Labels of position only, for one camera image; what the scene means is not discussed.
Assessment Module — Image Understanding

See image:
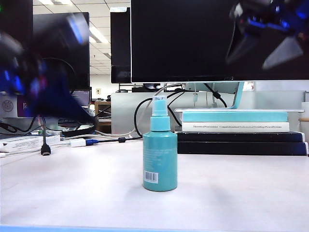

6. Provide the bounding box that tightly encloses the black book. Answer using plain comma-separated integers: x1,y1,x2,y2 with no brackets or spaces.
175,131,306,143
177,142,309,156

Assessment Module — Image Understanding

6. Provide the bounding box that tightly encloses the black monitor with button row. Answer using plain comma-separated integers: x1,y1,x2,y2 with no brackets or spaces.
0,0,34,93

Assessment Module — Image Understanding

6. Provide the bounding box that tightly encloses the black monitor with wide screen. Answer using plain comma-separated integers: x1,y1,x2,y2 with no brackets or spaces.
33,12,91,90

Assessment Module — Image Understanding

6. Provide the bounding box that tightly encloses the black monitor power cable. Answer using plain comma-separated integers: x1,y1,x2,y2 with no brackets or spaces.
204,83,228,109

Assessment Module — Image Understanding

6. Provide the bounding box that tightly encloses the white book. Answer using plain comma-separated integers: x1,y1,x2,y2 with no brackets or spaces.
181,122,291,133

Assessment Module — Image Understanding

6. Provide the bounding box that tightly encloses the white printed booklet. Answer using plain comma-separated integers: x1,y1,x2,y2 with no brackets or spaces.
0,134,61,154

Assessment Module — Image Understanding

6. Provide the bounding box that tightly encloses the silver nameplate with purple label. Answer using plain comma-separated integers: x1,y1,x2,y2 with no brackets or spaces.
0,92,59,132

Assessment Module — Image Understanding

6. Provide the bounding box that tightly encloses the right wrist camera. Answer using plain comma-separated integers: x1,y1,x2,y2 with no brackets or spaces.
229,1,245,19

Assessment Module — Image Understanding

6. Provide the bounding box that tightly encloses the white adapter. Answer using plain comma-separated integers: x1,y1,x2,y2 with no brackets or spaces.
70,138,87,148

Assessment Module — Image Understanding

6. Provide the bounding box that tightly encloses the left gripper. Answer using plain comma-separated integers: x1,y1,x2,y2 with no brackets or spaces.
0,55,98,126

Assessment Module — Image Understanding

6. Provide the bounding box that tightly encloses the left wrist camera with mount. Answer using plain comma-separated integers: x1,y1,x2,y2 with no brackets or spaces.
31,13,90,59

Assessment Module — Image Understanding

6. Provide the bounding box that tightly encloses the white cable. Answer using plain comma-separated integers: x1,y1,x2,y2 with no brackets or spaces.
94,129,138,138

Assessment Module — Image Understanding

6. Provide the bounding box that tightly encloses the black USB cable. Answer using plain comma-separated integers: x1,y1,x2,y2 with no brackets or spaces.
0,115,52,157

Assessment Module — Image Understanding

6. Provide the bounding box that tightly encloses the black cable with ferrite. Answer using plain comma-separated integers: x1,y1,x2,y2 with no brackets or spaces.
96,135,144,144

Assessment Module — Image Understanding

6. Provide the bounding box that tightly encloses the brown wooden box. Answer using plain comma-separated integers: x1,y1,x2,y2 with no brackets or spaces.
94,101,112,127

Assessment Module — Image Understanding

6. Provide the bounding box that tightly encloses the black monitor base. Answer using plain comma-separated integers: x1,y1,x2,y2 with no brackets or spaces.
131,83,161,93

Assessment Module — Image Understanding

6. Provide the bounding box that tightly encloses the teal book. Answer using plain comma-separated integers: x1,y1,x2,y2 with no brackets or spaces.
181,112,289,123

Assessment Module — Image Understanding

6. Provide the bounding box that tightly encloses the black flat oval object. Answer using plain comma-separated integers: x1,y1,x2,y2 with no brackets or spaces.
62,124,96,137

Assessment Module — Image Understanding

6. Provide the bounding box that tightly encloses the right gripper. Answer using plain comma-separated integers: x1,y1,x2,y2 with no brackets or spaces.
225,0,309,71

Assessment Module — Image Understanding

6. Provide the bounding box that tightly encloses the large black AOC monitor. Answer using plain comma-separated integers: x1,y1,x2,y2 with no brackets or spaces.
130,0,309,83

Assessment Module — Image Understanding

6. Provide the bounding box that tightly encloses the small lit screen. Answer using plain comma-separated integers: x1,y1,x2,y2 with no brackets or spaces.
71,90,91,107

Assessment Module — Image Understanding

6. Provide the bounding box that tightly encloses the teal spray bottle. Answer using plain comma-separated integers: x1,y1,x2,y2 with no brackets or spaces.
142,100,178,192

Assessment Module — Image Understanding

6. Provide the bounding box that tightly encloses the teal and silver monitor stand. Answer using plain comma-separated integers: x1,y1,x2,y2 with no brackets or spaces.
174,81,305,114

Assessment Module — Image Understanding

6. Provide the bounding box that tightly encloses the narrow black monitor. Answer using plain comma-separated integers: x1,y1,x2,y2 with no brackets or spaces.
110,7,132,84

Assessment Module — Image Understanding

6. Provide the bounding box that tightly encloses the transparent plastic lid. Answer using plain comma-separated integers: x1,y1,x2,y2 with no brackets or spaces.
152,95,168,116

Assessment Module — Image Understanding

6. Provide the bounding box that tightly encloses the black looped cable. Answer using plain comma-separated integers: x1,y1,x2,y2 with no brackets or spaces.
134,89,185,139

